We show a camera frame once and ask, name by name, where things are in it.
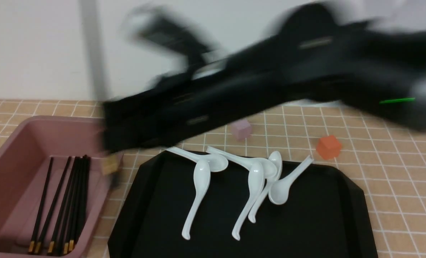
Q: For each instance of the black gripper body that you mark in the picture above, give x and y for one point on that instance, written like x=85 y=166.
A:
x=211 y=92

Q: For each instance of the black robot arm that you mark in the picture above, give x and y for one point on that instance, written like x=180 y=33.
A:
x=311 y=56

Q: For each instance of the white soup spoon long left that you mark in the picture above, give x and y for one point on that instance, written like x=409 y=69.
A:
x=201 y=180

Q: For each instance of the white soup spoon long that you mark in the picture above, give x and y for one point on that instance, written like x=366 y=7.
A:
x=256 y=180
x=201 y=180

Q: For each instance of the white soup spoon far left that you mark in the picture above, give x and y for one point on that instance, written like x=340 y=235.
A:
x=216 y=162

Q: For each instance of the pink cube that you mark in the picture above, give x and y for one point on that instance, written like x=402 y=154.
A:
x=241 y=129

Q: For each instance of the black chopstick rightmost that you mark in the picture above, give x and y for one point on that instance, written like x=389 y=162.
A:
x=82 y=203

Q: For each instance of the black chopstick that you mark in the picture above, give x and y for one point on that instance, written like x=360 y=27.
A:
x=35 y=232
x=59 y=244
x=70 y=238
x=82 y=203
x=53 y=204

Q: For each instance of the white soup spoon long middle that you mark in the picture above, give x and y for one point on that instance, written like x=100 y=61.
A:
x=256 y=180

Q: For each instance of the white soup spoon inner right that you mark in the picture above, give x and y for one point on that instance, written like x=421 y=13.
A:
x=276 y=159

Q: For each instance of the white soup spoon upper middle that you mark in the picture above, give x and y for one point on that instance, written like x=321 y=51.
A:
x=270 y=170

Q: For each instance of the white soup spoon far right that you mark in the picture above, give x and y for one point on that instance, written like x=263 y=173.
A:
x=279 y=191

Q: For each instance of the orange cube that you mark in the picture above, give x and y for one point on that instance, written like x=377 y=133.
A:
x=328 y=147

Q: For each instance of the pink plastic bin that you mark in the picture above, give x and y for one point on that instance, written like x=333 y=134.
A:
x=24 y=163

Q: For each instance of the black plastic tray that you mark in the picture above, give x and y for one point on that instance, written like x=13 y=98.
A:
x=326 y=216

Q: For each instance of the black chopstick leftmost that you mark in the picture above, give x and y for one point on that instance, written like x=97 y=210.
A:
x=35 y=232

